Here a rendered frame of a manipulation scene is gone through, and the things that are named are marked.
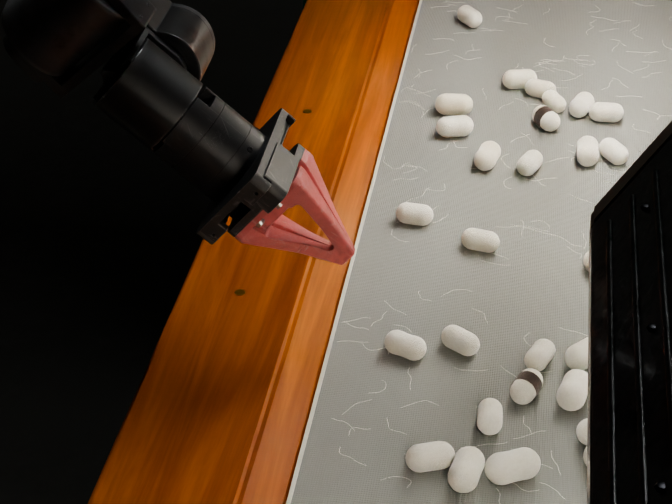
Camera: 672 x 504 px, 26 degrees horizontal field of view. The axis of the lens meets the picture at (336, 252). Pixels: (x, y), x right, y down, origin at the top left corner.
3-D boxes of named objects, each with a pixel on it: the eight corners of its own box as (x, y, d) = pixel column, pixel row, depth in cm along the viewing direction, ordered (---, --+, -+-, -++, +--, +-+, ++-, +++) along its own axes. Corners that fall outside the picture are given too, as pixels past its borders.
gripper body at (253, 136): (303, 121, 102) (222, 53, 101) (276, 193, 94) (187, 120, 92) (246, 178, 106) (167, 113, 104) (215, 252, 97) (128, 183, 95)
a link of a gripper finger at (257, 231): (389, 194, 104) (290, 111, 102) (377, 246, 98) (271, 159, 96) (328, 250, 107) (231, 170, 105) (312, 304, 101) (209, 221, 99)
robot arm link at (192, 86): (71, 106, 95) (123, 47, 93) (98, 67, 101) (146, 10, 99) (154, 172, 97) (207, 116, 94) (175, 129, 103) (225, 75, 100)
